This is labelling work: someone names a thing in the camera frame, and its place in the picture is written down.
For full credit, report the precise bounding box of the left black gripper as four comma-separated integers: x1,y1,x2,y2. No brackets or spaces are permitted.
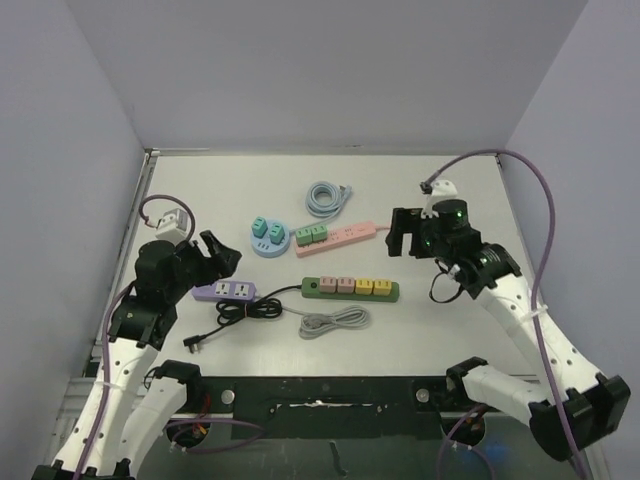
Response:
166,230,240,302

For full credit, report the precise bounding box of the teal charger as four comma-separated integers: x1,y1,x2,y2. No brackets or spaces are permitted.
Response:
251,216,269,239
268,222,286,245

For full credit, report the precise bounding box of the yellow charger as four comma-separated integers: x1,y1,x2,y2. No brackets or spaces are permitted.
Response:
354,278,374,296
372,279,393,297

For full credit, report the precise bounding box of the pink charger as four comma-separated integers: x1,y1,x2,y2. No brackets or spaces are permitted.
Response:
318,276,337,294
336,277,355,294

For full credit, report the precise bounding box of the small green charger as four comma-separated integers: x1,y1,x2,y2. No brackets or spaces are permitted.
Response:
310,225,328,243

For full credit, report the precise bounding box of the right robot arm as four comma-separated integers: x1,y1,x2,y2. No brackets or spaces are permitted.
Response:
385,199,631,461

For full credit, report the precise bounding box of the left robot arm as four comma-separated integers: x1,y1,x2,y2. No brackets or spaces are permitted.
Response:
33,230,242,479

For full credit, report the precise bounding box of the purple power strip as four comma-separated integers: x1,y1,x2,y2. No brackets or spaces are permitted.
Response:
191,280,256,302

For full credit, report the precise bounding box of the blue round power strip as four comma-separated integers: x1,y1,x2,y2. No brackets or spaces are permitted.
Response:
250,218,291,258

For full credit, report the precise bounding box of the pink power strip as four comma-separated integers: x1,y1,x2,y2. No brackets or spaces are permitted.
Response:
294,221,378,258

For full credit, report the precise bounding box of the green power strip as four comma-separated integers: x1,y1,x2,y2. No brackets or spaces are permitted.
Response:
301,277,400,303

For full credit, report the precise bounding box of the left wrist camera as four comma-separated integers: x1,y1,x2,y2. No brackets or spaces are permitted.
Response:
155,208,189,244

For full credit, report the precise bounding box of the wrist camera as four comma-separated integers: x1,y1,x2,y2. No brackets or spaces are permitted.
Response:
155,208,189,244
420,179,458,219

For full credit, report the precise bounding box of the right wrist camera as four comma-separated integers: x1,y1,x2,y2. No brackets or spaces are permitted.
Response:
420,179,458,219

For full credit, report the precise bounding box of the black power cord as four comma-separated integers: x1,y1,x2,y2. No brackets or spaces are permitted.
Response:
182,284,306,357

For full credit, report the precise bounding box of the blue coiled cord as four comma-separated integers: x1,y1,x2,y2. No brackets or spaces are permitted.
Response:
289,182,356,236

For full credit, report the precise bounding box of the grey coiled cord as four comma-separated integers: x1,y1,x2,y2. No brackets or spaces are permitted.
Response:
298,305,371,341

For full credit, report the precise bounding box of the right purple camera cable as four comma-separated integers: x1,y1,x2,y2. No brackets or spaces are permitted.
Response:
422,148,591,480

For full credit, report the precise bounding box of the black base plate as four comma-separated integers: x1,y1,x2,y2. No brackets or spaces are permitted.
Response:
164,374,504,449

